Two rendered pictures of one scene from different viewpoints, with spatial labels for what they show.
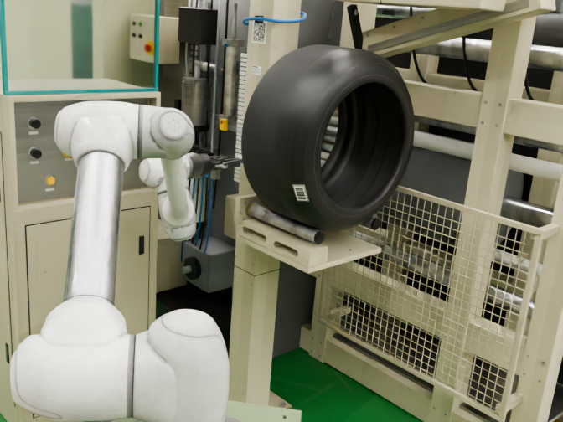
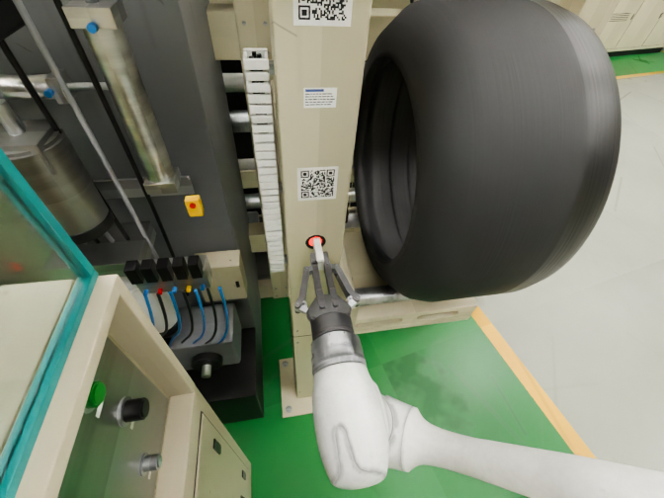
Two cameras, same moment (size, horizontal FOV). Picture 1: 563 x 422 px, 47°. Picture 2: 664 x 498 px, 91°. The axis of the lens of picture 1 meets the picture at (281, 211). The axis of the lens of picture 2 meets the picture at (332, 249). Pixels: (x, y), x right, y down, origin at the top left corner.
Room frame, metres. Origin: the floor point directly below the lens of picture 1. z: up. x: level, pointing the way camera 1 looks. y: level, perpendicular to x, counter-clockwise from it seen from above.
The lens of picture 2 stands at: (2.05, 0.54, 1.59)
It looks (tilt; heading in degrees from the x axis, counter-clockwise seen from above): 48 degrees down; 300
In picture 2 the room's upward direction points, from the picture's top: 5 degrees clockwise
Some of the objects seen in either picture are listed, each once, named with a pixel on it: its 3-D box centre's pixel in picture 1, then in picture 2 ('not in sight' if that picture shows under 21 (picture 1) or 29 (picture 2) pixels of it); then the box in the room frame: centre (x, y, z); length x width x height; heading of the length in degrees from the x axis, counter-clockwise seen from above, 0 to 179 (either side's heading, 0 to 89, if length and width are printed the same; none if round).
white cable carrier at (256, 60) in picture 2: (245, 119); (272, 188); (2.42, 0.16, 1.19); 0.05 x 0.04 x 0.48; 133
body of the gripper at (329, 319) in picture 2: (208, 163); (330, 317); (2.20, 0.27, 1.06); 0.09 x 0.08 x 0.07; 133
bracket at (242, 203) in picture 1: (279, 203); (337, 256); (2.33, 0.01, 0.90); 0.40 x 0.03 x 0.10; 133
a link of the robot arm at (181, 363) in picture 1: (183, 367); not in sight; (1.10, 0.16, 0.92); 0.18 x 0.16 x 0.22; 101
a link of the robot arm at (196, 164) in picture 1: (190, 166); (337, 355); (2.15, 0.32, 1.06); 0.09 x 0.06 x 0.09; 43
